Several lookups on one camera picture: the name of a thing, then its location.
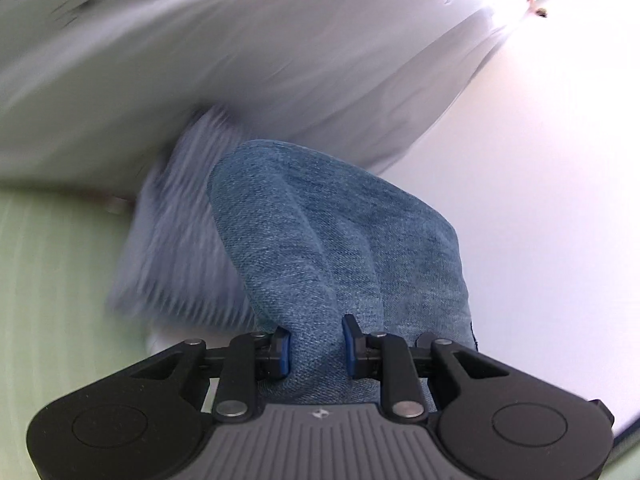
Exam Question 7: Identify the blue denim jeans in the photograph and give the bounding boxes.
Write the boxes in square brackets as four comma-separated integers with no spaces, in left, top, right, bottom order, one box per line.
[208,140,476,404]

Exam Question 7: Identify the white printed carrot sheet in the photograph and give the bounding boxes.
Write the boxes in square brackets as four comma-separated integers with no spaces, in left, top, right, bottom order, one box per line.
[1,0,502,193]

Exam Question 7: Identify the green grid cutting mat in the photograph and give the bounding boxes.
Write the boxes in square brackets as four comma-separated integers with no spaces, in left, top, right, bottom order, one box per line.
[1,188,146,479]

